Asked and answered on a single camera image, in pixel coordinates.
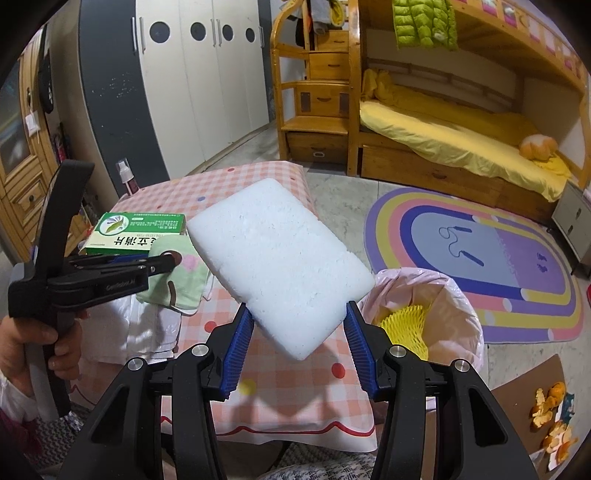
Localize wooden cabinet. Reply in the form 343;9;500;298
0;28;89;261

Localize yellow foam fruit net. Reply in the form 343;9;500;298
376;304;433;361

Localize wooden stair drawers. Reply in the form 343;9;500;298
270;0;362;168

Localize grey patterned cloth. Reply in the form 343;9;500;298
256;455;386;480

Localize brown cardboard sheet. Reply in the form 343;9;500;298
488;354;591;480

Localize trash bin with pink bag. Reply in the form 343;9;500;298
358;267;486;414

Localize pink metal bottle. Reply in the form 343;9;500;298
115;159;140;195

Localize grey nightstand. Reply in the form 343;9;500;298
551;182;591;274

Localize green printed towel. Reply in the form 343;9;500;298
134;240;211;318

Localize green medicine box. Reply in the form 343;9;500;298
78;211;188;257

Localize person's left hand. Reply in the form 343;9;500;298
0;315;85;394

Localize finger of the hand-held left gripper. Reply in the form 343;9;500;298
69;254;151;269
74;253;182;283

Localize white foam block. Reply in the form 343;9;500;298
185;178;376;361

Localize yellow bed sheet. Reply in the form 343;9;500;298
359;69;574;202

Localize rainbow rug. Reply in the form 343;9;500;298
363;186;584;345

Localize green quilted blanket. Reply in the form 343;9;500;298
391;0;459;51

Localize wooden bunk bed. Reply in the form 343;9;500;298
346;0;591;228

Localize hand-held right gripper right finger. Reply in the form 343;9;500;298
344;300;541;480

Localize white plastic bag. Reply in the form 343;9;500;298
82;276;214;366

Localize orange and white plush toy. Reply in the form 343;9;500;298
517;132;560;162

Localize orange peel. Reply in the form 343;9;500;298
540;421;579;463
529;381;567;431

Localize white wardrobe with round holes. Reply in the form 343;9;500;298
78;0;274;182

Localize clothes pile on stairs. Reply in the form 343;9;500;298
302;0;343;36

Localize person's left forearm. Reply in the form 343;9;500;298
0;371;44;464

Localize pink checked tablecloth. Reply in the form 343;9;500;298
65;161;378;454

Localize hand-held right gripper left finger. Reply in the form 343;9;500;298
58;302;254;480

